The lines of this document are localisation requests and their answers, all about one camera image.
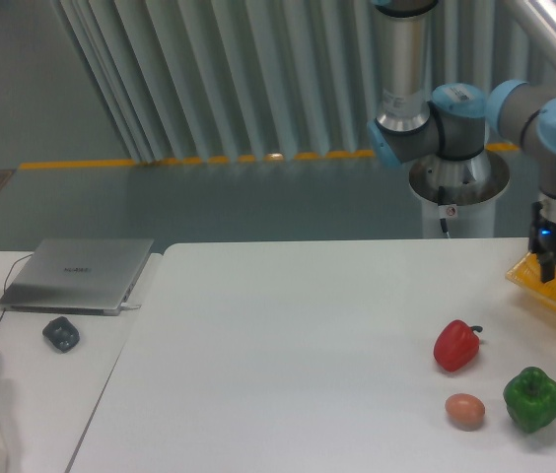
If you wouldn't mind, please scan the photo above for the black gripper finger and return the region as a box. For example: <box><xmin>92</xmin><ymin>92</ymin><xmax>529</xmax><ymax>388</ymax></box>
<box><xmin>536</xmin><ymin>251</ymin><xmax>556</xmax><ymax>282</ymax></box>

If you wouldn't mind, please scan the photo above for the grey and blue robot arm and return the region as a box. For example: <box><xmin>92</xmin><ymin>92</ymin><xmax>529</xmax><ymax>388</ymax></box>
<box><xmin>367</xmin><ymin>1</ymin><xmax>556</xmax><ymax>302</ymax></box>

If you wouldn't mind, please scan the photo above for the yellow plastic basket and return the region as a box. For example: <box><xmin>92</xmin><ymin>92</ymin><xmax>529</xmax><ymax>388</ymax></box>
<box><xmin>506</xmin><ymin>253</ymin><xmax>556</xmax><ymax>313</ymax></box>

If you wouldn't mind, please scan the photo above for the red bell pepper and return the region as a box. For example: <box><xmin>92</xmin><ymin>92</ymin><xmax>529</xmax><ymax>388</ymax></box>
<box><xmin>433</xmin><ymin>319</ymin><xmax>483</xmax><ymax>372</ymax></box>

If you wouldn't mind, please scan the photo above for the green bell pepper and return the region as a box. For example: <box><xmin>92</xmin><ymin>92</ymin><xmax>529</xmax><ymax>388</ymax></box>
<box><xmin>503</xmin><ymin>367</ymin><xmax>556</xmax><ymax>434</ymax></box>

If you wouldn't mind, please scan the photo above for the brown egg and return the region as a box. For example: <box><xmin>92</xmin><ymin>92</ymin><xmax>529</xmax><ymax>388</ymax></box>
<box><xmin>445</xmin><ymin>393</ymin><xmax>485</xmax><ymax>430</ymax></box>

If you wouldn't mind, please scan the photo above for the silver laptop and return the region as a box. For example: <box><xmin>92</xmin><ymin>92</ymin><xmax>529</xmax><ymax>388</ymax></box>
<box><xmin>0</xmin><ymin>238</ymin><xmax>153</xmax><ymax>315</ymax></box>

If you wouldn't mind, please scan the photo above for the small black case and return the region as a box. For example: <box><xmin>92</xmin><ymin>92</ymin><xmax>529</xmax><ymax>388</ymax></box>
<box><xmin>42</xmin><ymin>316</ymin><xmax>80</xmax><ymax>353</ymax></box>

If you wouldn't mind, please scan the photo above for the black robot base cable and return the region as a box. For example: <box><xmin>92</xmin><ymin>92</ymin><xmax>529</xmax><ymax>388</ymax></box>
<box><xmin>437</xmin><ymin>185</ymin><xmax>452</xmax><ymax>240</ymax></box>

